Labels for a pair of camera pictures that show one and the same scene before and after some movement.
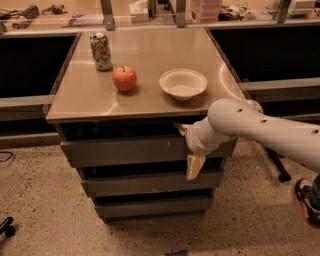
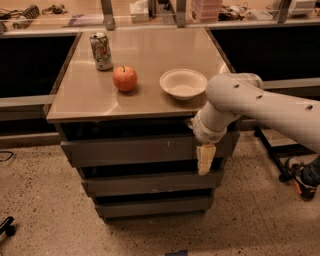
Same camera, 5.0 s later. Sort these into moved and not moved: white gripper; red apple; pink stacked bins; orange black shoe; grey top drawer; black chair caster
Moved: orange black shoe; white gripper
Not moved: grey top drawer; pink stacked bins; black chair caster; red apple
